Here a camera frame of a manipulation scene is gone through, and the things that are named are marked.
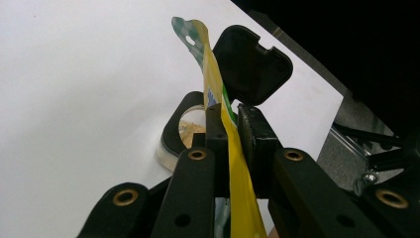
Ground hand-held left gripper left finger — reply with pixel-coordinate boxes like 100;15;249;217
192;102;232;199

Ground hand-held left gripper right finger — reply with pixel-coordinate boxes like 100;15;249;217
237;103;284;199

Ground yellow spout pouch green checks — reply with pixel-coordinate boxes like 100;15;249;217
170;16;269;238

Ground clear jar with black lid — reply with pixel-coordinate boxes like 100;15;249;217
156;24;294;174

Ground long metal floor rail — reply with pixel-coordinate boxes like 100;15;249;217
329;121;420;196

